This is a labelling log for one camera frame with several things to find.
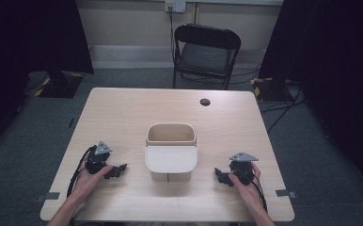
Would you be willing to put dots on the black folding chair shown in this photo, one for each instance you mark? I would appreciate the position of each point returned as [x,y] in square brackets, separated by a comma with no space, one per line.
[206,53]

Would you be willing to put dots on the black stand base striped tape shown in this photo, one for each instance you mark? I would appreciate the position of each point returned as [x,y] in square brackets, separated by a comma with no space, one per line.
[272,89]

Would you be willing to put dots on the white plastic bin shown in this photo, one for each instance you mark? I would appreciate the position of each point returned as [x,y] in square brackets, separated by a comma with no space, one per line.
[171,135]

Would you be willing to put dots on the grey tape strip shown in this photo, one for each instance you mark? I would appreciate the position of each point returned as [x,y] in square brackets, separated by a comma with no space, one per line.
[285,193]
[48,196]

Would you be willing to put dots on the white wall outlet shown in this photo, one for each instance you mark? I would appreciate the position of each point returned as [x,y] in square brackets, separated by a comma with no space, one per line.
[175,5]

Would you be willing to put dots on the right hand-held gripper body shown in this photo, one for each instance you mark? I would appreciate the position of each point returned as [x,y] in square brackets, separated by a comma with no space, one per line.
[243,168]

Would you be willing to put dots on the black curtain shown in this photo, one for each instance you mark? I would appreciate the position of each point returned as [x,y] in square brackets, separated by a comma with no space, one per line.
[29,47]
[336,62]

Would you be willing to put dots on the person's left hand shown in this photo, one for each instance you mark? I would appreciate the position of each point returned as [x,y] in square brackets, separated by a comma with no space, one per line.
[88,182]

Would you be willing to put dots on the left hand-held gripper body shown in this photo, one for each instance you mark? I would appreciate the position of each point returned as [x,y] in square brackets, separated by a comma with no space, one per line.
[98,158]

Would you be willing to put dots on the person's right hand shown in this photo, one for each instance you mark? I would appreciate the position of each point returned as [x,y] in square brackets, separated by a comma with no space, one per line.
[247,190]

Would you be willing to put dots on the pale wooden box lid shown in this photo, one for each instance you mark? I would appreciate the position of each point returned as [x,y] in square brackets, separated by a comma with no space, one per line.
[171,159]

